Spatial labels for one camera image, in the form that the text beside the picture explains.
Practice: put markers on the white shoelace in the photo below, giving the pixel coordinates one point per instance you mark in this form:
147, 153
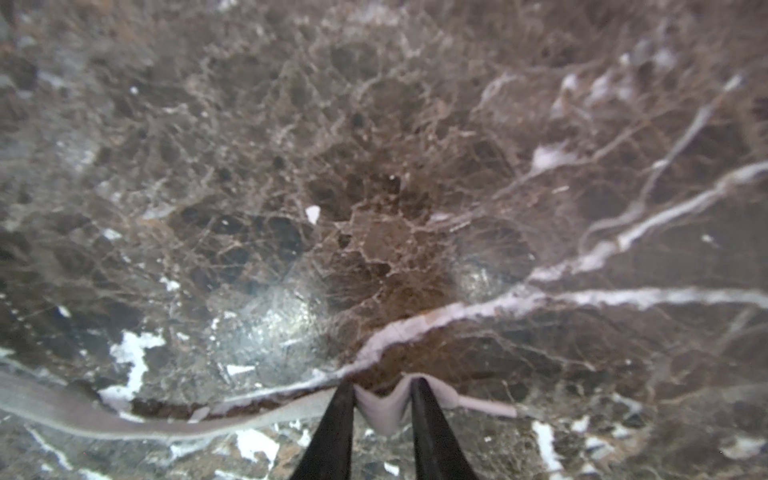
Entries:
63, 410

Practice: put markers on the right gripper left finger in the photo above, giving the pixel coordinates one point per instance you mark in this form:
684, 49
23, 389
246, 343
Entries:
328, 455

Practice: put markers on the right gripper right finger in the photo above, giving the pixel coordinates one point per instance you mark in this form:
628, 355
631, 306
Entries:
438, 455

